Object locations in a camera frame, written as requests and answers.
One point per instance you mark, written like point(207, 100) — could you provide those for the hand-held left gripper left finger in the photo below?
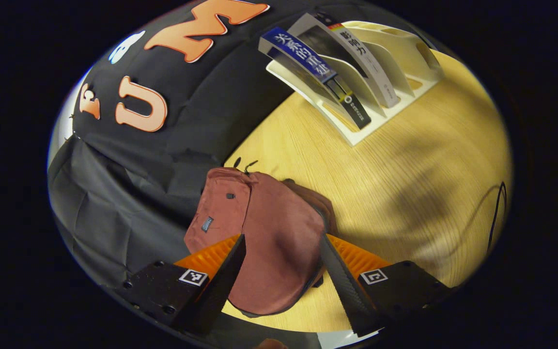
point(221, 286)

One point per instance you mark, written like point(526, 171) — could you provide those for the reddish brown schoolbag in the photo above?
point(279, 242)

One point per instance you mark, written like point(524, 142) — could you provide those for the book with white spine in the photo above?
point(366, 63)

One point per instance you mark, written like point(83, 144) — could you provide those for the black backdrop cloth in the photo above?
point(201, 106)

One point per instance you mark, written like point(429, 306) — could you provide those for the book with blue spine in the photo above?
point(303, 55)

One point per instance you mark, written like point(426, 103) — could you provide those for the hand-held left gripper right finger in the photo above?
point(347, 295)

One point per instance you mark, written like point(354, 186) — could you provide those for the white bookshelf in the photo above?
point(405, 53)

